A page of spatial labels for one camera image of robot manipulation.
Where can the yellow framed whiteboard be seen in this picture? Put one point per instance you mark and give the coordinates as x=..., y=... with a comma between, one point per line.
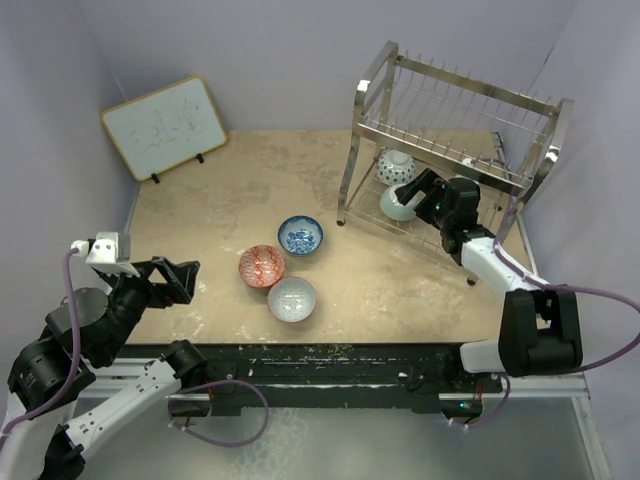
x=165, y=128

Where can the blue floral rim bowl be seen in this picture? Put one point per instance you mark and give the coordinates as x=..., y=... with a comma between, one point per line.
x=300, y=235

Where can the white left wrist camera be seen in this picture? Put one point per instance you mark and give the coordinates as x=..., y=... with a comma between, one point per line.
x=107, y=253

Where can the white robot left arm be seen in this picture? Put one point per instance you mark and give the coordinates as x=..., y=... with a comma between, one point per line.
x=39, y=438

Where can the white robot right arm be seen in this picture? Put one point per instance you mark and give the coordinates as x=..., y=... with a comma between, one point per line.
x=539, y=329

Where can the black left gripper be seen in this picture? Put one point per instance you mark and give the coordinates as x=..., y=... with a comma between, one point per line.
x=181, y=276

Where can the dark blue patterned bowl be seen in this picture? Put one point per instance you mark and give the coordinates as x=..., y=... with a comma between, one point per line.
x=395, y=167

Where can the mint green bowl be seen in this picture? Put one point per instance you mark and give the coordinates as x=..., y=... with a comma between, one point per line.
x=392, y=208

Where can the steel dish rack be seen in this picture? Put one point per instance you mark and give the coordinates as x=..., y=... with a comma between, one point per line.
x=439, y=116

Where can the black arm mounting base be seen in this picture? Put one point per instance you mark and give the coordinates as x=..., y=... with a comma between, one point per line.
x=416, y=376

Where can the grey hexagon red-rim bowl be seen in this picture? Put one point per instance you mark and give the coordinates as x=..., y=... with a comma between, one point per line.
x=292, y=299

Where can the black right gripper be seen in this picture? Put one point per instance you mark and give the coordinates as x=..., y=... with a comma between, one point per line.
x=430, y=183

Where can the orange patterned bowl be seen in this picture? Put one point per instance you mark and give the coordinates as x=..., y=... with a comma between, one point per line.
x=261, y=266

